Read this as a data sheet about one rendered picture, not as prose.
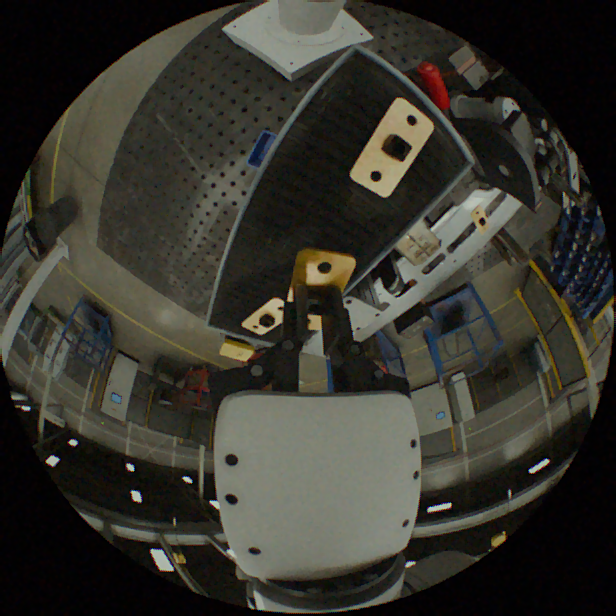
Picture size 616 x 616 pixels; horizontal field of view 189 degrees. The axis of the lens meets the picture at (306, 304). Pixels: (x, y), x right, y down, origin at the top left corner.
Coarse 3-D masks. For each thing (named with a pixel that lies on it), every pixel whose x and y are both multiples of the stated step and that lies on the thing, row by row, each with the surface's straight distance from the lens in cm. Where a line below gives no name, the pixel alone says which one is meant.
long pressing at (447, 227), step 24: (480, 192) 48; (456, 216) 46; (504, 216) 59; (480, 240) 56; (408, 264) 46; (456, 264) 55; (432, 288) 56; (384, 312) 57; (312, 336) 61; (360, 336) 65
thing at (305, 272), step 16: (304, 256) 12; (320, 256) 12; (336, 256) 12; (352, 256) 12; (304, 272) 12; (320, 272) 13; (336, 272) 13; (320, 288) 13; (336, 288) 14; (320, 304) 13; (320, 320) 16
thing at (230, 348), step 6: (228, 342) 36; (234, 342) 36; (240, 342) 38; (222, 348) 38; (228, 348) 37; (234, 348) 36; (240, 348) 36; (246, 348) 36; (252, 348) 36; (222, 354) 40; (228, 354) 40; (234, 354) 39; (240, 354) 38; (246, 354) 38; (246, 360) 41
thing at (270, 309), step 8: (264, 304) 24; (272, 304) 23; (280, 304) 23; (256, 312) 25; (264, 312) 25; (272, 312) 25; (280, 312) 24; (248, 320) 27; (256, 320) 26; (264, 320) 25; (272, 320) 25; (280, 320) 26; (248, 328) 29; (256, 328) 28; (264, 328) 28
